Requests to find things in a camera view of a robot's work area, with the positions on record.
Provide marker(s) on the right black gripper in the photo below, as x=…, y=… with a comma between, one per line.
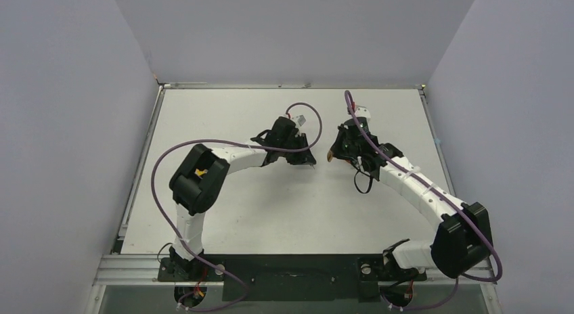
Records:
x=342, y=145

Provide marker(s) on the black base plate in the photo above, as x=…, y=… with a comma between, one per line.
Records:
x=291, y=277

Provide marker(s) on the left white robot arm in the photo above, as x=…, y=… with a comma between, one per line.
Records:
x=197, y=183

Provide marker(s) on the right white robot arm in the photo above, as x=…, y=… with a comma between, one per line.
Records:
x=462, y=231

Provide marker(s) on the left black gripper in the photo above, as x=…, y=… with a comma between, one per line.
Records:
x=302, y=158

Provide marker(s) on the yellow padlock with keys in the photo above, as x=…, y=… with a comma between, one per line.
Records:
x=200, y=173

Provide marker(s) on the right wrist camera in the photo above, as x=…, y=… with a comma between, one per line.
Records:
x=362, y=112

